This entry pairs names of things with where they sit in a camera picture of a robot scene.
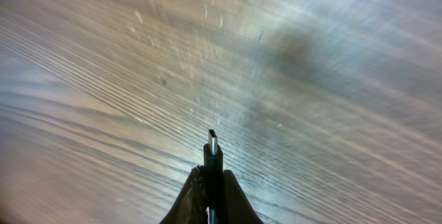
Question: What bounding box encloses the black USB charging cable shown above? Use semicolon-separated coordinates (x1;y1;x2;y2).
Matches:
202;129;224;224

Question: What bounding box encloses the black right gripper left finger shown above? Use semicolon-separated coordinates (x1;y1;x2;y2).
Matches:
160;166;207;224

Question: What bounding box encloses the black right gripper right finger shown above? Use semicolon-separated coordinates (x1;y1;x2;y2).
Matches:
222;170;263;224

